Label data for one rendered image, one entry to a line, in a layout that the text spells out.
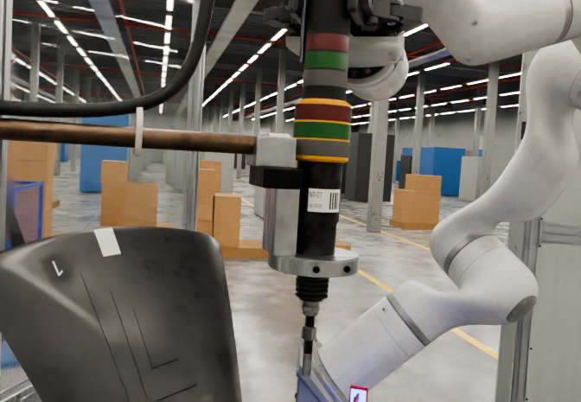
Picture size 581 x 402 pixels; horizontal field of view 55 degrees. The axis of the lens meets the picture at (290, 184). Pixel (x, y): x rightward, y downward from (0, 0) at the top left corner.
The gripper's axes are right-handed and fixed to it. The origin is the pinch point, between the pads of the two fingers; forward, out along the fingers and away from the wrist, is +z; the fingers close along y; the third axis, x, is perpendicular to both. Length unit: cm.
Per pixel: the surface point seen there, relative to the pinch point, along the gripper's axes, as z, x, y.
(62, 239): -0.6, -20.7, 22.9
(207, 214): -682, -98, 306
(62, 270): 1.2, -23.0, 21.3
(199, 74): -127, 13, 70
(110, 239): -3.4, -20.7, 19.9
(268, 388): -295, -161, 88
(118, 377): 4.0, -30.0, 13.8
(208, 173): -683, -39, 308
